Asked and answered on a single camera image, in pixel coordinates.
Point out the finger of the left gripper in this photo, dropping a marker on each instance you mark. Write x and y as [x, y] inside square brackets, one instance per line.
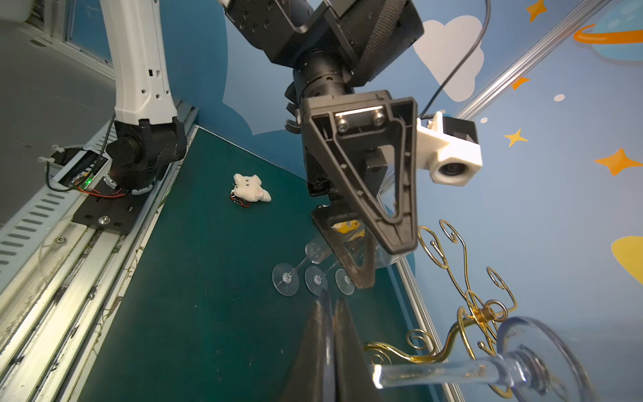
[324, 217]
[390, 217]

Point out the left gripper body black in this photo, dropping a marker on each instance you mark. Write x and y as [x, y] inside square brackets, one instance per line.
[343, 132]

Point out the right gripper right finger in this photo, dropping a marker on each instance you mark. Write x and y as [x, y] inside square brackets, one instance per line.
[353, 379]

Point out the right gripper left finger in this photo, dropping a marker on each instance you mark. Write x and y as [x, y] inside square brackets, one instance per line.
[312, 374]

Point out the wine glass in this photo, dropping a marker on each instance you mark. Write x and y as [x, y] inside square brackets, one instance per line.
[533, 362]
[343, 280]
[285, 277]
[316, 279]

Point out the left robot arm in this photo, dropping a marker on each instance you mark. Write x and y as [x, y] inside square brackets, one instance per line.
[224, 56]

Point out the yellow black work glove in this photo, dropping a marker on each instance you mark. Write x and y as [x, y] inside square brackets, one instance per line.
[352, 229]

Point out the white plush toy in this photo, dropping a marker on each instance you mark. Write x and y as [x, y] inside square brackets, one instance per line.
[248, 190]

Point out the left circuit board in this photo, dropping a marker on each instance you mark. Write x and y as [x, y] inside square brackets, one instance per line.
[72, 168]

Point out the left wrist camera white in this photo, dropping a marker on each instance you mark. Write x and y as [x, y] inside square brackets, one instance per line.
[448, 148]

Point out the aluminium frame back bar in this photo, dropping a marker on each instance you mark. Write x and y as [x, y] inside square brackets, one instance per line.
[452, 391]

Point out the aluminium frame left post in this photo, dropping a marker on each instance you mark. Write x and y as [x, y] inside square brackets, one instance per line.
[469, 55]

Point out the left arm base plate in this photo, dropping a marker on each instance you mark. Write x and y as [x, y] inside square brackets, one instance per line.
[110, 209]

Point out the aluminium rail base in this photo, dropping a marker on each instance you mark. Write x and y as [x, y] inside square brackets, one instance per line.
[62, 284]

